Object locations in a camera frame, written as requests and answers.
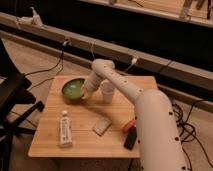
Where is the wooden board table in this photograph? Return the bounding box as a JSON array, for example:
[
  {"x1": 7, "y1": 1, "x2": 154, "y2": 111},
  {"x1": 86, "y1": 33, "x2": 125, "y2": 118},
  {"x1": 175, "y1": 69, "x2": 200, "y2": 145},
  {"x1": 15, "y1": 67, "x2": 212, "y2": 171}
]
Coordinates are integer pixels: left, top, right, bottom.
[{"x1": 27, "y1": 74, "x2": 159, "y2": 159}]

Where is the white cup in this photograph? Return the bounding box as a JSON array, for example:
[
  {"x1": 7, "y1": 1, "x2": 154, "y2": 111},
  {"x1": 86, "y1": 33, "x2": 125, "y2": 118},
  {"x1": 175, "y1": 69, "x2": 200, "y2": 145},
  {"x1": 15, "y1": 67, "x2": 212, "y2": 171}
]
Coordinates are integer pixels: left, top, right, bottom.
[{"x1": 100, "y1": 82, "x2": 115, "y2": 103}]

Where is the long metal rail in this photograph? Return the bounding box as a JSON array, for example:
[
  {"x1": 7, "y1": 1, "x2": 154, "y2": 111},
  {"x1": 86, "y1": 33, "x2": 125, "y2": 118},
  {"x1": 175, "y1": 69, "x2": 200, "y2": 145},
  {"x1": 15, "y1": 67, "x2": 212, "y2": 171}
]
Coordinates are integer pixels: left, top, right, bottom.
[{"x1": 0, "y1": 12, "x2": 213, "y2": 92}]

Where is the white spray bottle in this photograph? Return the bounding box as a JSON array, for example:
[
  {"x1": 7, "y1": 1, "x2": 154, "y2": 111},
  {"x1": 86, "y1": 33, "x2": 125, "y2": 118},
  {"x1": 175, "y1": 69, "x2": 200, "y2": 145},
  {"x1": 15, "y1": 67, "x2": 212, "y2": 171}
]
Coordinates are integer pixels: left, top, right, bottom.
[{"x1": 18, "y1": 6, "x2": 43, "y2": 27}]

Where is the black cylindrical object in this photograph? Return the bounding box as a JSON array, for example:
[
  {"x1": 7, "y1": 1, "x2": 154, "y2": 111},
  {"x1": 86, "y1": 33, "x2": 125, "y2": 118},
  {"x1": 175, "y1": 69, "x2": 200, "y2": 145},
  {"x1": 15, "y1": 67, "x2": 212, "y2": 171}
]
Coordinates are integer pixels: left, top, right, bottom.
[{"x1": 124, "y1": 127, "x2": 137, "y2": 150}]

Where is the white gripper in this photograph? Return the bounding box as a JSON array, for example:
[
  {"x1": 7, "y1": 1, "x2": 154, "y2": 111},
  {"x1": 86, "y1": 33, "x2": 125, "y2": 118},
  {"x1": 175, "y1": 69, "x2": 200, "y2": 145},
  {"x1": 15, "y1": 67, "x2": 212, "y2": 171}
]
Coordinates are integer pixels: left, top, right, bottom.
[{"x1": 81, "y1": 71, "x2": 102, "y2": 99}]

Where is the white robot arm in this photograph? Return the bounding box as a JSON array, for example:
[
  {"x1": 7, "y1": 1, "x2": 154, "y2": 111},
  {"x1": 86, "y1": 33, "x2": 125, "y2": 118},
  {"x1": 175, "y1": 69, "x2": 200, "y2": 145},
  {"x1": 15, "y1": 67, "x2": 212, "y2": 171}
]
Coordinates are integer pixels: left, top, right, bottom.
[{"x1": 82, "y1": 59, "x2": 186, "y2": 171}]

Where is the small beige sponge block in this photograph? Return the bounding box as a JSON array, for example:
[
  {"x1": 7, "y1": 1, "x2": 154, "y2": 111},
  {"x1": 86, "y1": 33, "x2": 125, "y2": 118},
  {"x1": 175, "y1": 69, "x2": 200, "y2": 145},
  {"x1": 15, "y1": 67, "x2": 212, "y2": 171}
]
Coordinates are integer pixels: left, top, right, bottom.
[{"x1": 93, "y1": 117, "x2": 112, "y2": 136}]

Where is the orange round object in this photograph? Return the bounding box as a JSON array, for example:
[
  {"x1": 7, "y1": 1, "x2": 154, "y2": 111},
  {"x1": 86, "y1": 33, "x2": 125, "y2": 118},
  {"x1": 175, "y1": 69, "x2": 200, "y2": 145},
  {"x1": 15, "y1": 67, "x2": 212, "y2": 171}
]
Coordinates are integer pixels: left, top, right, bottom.
[{"x1": 121, "y1": 119, "x2": 136, "y2": 134}]

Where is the black office chair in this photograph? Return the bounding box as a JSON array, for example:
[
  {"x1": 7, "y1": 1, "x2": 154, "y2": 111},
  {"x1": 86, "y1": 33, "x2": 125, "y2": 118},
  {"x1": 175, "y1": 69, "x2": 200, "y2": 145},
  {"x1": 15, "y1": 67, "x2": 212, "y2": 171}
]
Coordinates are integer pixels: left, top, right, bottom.
[{"x1": 0, "y1": 39, "x2": 45, "y2": 171}]

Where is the black cable bundle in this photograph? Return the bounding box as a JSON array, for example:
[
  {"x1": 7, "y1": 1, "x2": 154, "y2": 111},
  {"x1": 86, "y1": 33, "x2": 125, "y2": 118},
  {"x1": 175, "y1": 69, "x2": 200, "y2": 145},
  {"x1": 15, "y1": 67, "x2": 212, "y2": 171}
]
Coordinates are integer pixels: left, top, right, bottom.
[{"x1": 169, "y1": 99, "x2": 213, "y2": 171}]

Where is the black floor cable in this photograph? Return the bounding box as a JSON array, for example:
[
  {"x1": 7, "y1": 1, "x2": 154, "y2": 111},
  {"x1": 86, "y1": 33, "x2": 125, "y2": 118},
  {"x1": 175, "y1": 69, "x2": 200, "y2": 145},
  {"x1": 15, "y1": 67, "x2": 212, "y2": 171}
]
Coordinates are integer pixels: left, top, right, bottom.
[{"x1": 23, "y1": 43, "x2": 68, "y2": 92}]

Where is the green ceramic bowl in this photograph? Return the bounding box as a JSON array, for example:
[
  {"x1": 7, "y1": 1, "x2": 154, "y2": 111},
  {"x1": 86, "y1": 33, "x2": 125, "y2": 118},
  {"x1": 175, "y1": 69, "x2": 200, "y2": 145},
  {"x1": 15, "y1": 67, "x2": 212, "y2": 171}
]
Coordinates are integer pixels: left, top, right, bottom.
[{"x1": 62, "y1": 78, "x2": 84, "y2": 100}]

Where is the white tube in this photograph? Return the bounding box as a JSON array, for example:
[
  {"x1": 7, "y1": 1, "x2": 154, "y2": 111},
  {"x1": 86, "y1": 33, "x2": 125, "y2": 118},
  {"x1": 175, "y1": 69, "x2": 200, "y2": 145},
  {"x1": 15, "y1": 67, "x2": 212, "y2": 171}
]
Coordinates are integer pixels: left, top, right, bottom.
[{"x1": 59, "y1": 110, "x2": 72, "y2": 147}]

